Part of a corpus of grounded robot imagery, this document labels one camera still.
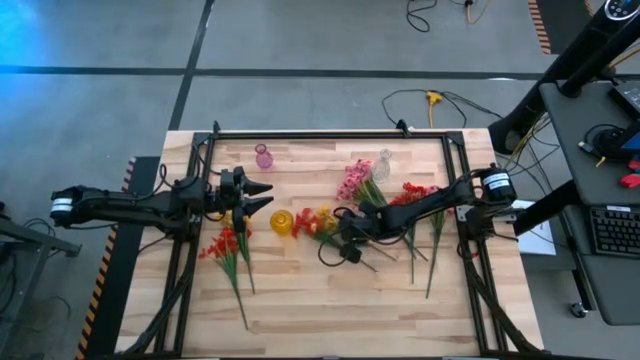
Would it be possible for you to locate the yellow power plug splitter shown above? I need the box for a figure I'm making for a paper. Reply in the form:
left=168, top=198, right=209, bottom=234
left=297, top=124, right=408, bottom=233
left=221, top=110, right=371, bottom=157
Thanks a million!
left=426, top=90, right=444, bottom=129

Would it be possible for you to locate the black round pole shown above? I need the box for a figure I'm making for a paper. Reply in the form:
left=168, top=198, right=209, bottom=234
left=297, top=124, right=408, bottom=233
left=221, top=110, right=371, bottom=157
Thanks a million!
left=559, top=27, right=640, bottom=99

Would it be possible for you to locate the black aluminium frame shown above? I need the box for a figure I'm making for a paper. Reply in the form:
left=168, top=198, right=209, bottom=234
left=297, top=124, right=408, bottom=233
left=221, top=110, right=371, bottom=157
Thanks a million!
left=119, top=119, right=554, bottom=359

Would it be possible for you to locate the red tool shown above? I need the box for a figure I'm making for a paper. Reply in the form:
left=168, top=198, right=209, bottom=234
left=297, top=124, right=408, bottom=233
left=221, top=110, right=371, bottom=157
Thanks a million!
left=619, top=159, right=640, bottom=190

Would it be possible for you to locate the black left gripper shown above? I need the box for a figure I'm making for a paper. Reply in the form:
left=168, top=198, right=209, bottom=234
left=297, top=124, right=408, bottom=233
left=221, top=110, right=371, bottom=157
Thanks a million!
left=205, top=167, right=275, bottom=234

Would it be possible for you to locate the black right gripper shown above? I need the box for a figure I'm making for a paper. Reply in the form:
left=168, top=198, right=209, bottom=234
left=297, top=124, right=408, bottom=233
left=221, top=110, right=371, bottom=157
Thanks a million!
left=342, top=201, right=396, bottom=265

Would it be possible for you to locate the black tower fan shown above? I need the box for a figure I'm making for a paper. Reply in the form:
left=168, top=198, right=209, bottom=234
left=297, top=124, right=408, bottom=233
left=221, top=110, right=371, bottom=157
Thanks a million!
left=488, top=0, right=640, bottom=154

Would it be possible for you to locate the yellow glass vase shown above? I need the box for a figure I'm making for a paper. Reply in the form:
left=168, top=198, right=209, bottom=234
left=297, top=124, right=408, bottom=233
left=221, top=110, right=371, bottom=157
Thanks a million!
left=270, top=209, right=295, bottom=237

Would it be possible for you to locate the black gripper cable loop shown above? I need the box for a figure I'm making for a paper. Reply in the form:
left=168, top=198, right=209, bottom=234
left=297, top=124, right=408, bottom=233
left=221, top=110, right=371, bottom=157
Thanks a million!
left=318, top=234, right=361, bottom=268

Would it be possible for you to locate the black keyboard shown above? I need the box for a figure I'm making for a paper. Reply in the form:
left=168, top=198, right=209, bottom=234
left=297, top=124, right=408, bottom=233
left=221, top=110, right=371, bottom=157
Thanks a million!
left=589, top=205, right=640, bottom=259

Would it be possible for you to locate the black desk leg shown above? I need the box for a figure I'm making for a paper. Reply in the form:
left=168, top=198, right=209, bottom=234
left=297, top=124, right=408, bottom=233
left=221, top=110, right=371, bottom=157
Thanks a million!
left=513, top=179, right=582, bottom=237

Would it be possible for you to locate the large pink artificial flower bunch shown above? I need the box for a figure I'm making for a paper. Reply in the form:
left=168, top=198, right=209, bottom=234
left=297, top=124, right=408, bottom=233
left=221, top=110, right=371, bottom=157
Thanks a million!
left=335, top=159, right=430, bottom=263

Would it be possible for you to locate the yellow and black cable bundle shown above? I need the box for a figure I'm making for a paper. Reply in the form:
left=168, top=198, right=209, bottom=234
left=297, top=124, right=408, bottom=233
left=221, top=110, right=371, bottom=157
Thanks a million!
left=503, top=112, right=554, bottom=174

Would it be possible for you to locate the black mat orange striped edge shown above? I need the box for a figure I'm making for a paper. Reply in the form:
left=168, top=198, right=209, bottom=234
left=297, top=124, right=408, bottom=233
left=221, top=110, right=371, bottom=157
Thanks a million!
left=528, top=0, right=596, bottom=55

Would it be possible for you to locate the black mat yellow striped edge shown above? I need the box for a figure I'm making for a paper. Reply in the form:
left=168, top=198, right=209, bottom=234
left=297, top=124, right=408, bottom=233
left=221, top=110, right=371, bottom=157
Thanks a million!
left=74, top=156, right=161, bottom=360

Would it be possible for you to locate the grey metal stand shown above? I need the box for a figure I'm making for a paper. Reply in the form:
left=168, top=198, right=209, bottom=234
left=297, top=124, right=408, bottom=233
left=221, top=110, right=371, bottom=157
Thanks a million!
left=0, top=199, right=82, bottom=360

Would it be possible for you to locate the long black floor cable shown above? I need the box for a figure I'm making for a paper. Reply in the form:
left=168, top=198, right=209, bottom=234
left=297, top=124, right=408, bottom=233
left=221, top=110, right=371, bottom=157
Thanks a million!
left=381, top=88, right=503, bottom=129

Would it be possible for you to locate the clear glass vase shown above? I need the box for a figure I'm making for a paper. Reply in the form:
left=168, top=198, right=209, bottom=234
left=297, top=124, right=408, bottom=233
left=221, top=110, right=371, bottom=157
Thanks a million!
left=372, top=148, right=393, bottom=184

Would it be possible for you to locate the grey desk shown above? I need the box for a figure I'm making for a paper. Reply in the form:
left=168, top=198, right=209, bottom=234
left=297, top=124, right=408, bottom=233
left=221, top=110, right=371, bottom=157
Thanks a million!
left=538, top=79, right=640, bottom=326

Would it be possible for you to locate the black round cable puck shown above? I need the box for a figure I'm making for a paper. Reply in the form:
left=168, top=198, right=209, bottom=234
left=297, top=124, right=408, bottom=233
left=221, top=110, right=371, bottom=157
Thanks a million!
left=582, top=123, right=625, bottom=159

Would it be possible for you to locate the white paper sheet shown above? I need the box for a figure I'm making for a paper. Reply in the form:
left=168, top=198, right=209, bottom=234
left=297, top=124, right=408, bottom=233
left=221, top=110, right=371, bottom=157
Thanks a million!
left=509, top=199, right=557, bottom=256

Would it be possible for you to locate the looped black floor cable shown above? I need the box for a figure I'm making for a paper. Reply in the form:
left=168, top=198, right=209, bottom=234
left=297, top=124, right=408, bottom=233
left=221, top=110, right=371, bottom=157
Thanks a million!
left=405, top=0, right=439, bottom=34

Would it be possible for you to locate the pink glass vase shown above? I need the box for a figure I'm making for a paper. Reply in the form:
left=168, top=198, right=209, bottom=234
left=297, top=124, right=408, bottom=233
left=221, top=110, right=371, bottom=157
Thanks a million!
left=254, top=143, right=275, bottom=170

